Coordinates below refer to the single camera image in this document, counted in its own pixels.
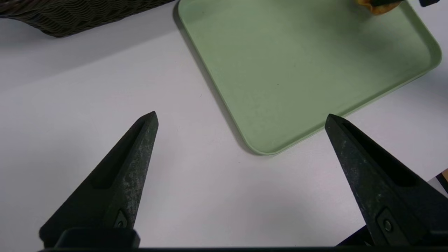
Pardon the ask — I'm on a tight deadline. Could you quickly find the light green plastic tray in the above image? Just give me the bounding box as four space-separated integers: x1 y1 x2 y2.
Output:
177 0 442 156

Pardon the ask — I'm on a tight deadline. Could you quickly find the round pink-topped bun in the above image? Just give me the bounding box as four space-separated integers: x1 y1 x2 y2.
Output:
355 0 400 15

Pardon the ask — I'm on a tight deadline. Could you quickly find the dark brown wicker basket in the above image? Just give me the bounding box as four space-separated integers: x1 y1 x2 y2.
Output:
0 0 175 38

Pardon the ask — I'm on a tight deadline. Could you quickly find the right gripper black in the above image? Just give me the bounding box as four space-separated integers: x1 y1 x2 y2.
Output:
372 0 441 8

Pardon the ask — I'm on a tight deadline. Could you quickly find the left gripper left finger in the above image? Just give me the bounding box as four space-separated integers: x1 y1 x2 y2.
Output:
39 111 159 248

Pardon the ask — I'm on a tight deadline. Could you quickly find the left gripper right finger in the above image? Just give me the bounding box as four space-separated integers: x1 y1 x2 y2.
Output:
324 114 448 246

